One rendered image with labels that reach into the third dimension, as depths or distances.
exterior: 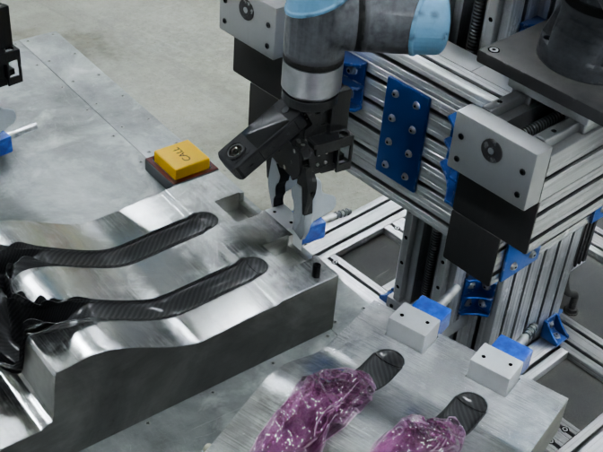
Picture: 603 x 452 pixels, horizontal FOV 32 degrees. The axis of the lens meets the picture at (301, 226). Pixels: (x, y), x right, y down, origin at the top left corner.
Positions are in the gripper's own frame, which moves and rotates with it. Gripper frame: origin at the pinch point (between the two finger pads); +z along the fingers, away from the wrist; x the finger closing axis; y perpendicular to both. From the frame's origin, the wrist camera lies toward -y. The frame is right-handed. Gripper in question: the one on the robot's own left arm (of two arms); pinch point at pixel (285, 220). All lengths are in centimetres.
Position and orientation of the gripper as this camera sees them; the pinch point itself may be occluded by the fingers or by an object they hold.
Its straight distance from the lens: 142.8
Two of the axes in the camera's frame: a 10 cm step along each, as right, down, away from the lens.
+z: -0.7, 7.9, 6.1
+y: 8.5, -2.7, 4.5
